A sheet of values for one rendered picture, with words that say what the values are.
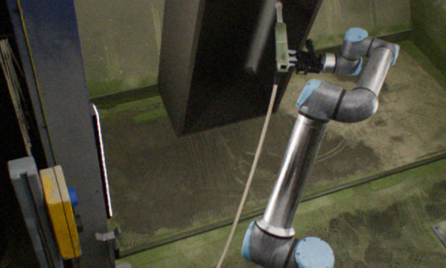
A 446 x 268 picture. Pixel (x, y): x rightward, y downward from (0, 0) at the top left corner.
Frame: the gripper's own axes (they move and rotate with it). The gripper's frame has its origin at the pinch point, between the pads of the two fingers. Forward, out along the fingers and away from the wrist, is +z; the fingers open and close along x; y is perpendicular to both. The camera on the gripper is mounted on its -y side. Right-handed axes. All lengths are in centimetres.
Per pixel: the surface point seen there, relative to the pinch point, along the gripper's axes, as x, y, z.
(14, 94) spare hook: -64, -25, 94
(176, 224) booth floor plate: -20, 109, 40
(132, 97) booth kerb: 75, 105, 77
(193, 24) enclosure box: -7.3, -17.6, 38.6
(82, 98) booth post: -61, -23, 73
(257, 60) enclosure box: 58, 51, 1
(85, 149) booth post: -62, 2, 74
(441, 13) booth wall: 144, 63, -138
